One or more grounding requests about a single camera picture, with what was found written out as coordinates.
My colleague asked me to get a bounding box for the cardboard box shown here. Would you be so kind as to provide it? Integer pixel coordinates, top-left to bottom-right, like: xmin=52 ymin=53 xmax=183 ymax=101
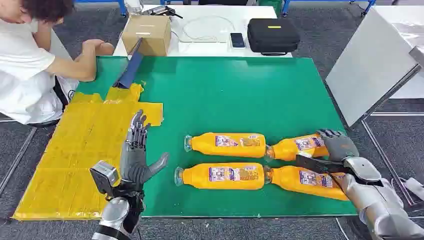
xmin=121 ymin=14 xmax=172 ymax=57

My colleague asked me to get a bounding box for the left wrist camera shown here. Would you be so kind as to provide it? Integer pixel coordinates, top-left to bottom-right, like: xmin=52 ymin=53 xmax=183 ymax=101
xmin=89 ymin=160 xmax=119 ymax=196

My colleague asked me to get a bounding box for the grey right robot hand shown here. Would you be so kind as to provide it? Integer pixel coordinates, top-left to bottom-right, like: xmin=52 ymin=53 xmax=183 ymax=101
xmin=316 ymin=129 xmax=360 ymax=163

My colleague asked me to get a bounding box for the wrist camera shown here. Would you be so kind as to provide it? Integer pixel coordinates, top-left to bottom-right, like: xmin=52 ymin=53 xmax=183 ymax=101
xmin=295 ymin=152 xmax=352 ymax=176
xmin=89 ymin=160 xmax=119 ymax=196

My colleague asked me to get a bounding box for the black smartphone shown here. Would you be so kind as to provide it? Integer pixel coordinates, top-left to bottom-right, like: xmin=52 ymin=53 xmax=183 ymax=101
xmin=229 ymin=32 xmax=247 ymax=50

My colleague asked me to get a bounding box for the person's hand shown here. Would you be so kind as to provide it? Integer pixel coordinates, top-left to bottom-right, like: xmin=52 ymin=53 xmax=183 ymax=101
xmin=82 ymin=39 xmax=115 ymax=57

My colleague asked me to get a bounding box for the yellow sheet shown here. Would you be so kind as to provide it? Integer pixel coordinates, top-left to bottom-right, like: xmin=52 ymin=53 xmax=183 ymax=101
xmin=11 ymin=82 xmax=164 ymax=221

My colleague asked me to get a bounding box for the black carrying case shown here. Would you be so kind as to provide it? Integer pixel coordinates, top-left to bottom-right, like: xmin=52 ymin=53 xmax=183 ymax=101
xmin=247 ymin=18 xmax=301 ymax=57

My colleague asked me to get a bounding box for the metal stool leg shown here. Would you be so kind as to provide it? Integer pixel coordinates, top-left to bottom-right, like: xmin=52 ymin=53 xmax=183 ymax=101
xmin=0 ymin=127 xmax=38 ymax=196

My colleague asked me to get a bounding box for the white cable loop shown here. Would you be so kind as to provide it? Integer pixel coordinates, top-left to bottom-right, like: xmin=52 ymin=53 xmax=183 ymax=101
xmin=171 ymin=14 xmax=237 ymax=44

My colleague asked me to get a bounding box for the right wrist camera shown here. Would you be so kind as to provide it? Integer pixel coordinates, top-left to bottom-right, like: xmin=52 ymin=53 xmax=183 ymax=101
xmin=295 ymin=152 xmax=352 ymax=176

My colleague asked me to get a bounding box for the white power strip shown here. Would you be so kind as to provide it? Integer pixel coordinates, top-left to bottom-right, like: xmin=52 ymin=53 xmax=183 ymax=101
xmin=404 ymin=177 xmax=424 ymax=202

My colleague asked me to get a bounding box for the white device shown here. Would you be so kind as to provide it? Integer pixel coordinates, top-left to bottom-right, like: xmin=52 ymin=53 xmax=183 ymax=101
xmin=125 ymin=0 xmax=144 ymax=15

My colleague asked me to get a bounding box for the dark blue folded bar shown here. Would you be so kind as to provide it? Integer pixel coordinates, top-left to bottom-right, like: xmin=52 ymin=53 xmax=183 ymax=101
xmin=113 ymin=37 xmax=144 ymax=90

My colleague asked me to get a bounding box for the person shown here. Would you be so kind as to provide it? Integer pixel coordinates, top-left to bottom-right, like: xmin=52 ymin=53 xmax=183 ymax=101
xmin=0 ymin=0 xmax=115 ymax=128

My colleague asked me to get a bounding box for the green mat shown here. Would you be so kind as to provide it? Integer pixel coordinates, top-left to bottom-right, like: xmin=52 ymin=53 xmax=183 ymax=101
xmin=76 ymin=55 xmax=358 ymax=219

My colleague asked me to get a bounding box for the white table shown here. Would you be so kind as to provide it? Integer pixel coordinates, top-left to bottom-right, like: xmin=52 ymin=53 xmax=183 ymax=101
xmin=112 ymin=4 xmax=293 ymax=58

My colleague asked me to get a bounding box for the orange drink bottle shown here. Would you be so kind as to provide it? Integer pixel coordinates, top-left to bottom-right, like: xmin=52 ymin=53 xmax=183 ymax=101
xmin=174 ymin=162 xmax=267 ymax=191
xmin=264 ymin=133 xmax=330 ymax=162
xmin=184 ymin=132 xmax=267 ymax=159
xmin=263 ymin=165 xmax=350 ymax=202

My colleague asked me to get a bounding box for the black hand tool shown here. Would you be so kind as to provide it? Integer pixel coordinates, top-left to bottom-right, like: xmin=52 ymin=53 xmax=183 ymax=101
xmin=142 ymin=5 xmax=184 ymax=20

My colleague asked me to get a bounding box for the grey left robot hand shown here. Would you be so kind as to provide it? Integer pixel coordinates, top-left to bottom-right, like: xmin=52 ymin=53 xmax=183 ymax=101
xmin=119 ymin=109 xmax=170 ymax=186

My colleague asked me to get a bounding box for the tilted white board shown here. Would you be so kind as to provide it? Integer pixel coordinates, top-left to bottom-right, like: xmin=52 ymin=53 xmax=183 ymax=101
xmin=325 ymin=5 xmax=424 ymax=129

